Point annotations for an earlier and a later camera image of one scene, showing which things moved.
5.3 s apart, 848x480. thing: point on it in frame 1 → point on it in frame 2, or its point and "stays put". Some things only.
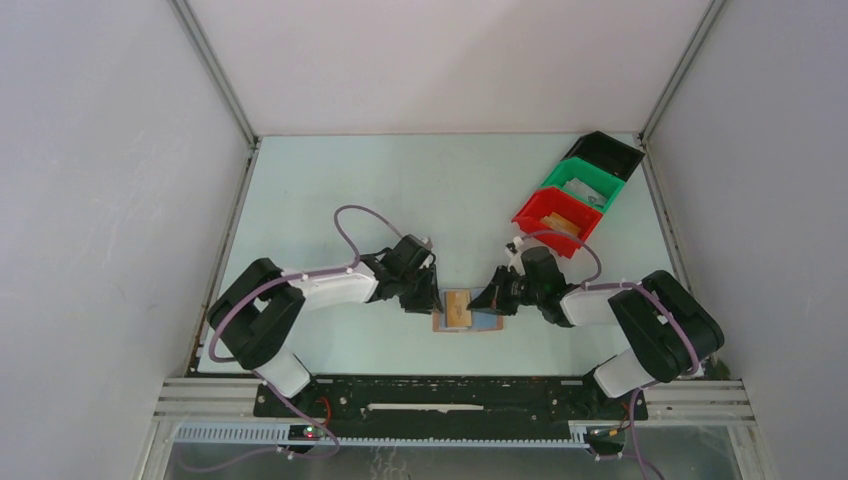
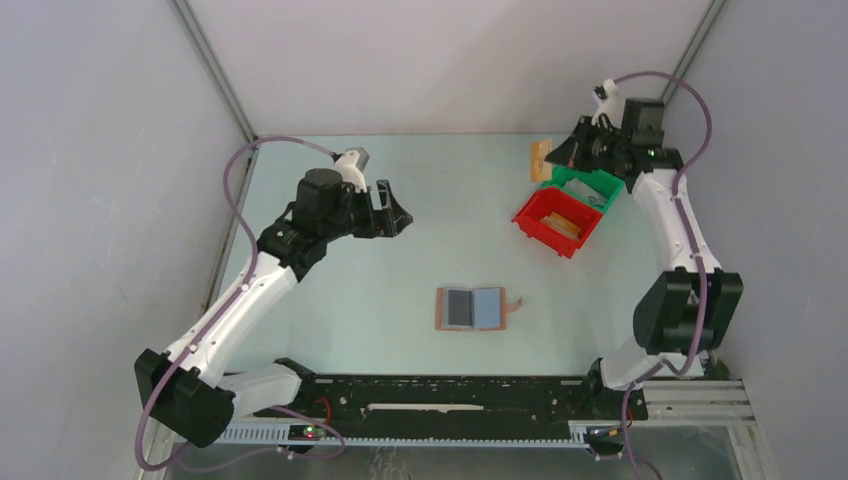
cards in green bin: x=577 y=186 stays put
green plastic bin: x=603 y=181 stays put
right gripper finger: x=502 y=283 → x=582 y=133
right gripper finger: x=493 y=298 → x=564 y=154
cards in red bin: x=560 y=223 stays put
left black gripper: x=429 y=300 → x=396 y=218
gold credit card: x=456 y=313 → x=540 y=170
